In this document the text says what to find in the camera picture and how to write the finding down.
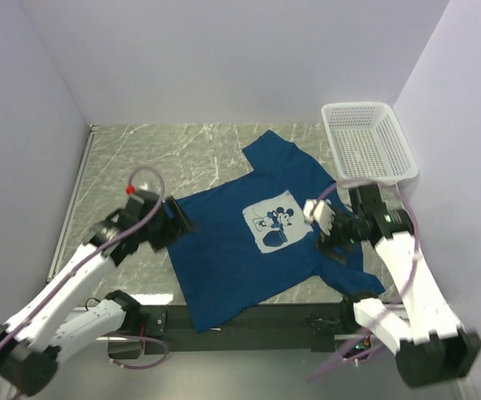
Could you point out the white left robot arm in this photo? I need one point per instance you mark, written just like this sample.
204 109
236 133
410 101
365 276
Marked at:
36 340

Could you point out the white plastic basket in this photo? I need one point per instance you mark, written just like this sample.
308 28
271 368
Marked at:
366 141

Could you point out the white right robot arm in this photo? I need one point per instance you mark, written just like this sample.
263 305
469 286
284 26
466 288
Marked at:
430 345

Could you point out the blue t shirt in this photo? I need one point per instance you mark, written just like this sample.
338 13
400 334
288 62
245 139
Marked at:
252 242

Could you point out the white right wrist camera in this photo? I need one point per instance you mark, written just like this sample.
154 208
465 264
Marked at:
319 212

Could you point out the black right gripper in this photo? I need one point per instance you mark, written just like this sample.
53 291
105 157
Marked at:
327 249

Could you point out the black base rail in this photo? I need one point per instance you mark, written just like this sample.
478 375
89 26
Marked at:
319 327

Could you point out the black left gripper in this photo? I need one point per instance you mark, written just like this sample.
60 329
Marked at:
186 224

